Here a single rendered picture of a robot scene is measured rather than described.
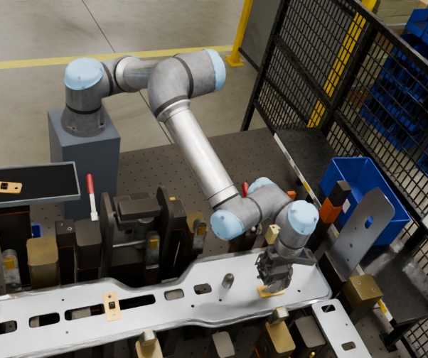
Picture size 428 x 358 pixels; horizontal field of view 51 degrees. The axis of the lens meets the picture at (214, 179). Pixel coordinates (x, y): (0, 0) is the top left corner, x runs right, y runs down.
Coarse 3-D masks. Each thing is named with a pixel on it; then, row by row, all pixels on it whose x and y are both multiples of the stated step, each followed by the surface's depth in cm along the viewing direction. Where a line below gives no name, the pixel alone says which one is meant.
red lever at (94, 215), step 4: (88, 176) 132; (92, 176) 133; (88, 180) 132; (92, 180) 133; (88, 184) 132; (92, 184) 132; (88, 188) 132; (92, 188) 132; (88, 192) 132; (92, 192) 132; (92, 196) 132; (92, 200) 132; (92, 204) 132; (92, 208) 132; (92, 212) 131; (96, 212) 131; (92, 216) 130; (96, 216) 131; (92, 220) 130; (96, 220) 131
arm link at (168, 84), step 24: (168, 72) 111; (168, 96) 109; (168, 120) 111; (192, 120) 111; (192, 144) 109; (192, 168) 110; (216, 168) 108; (216, 192) 108; (216, 216) 106; (240, 216) 106
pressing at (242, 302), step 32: (224, 256) 141; (256, 256) 144; (64, 288) 122; (96, 288) 125; (128, 288) 126; (160, 288) 129; (192, 288) 131; (224, 288) 133; (256, 288) 135; (288, 288) 138; (320, 288) 140; (0, 320) 113; (64, 320) 116; (96, 320) 118; (128, 320) 120; (160, 320) 122; (192, 320) 124; (224, 320) 126; (0, 352) 108; (32, 352) 109; (64, 352) 112
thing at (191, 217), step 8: (192, 216) 141; (200, 216) 142; (192, 224) 139; (184, 232) 142; (192, 232) 136; (184, 240) 143; (192, 240) 139; (184, 248) 144; (176, 256) 155; (184, 256) 147; (192, 256) 148; (176, 264) 156; (184, 264) 150; (176, 272) 157
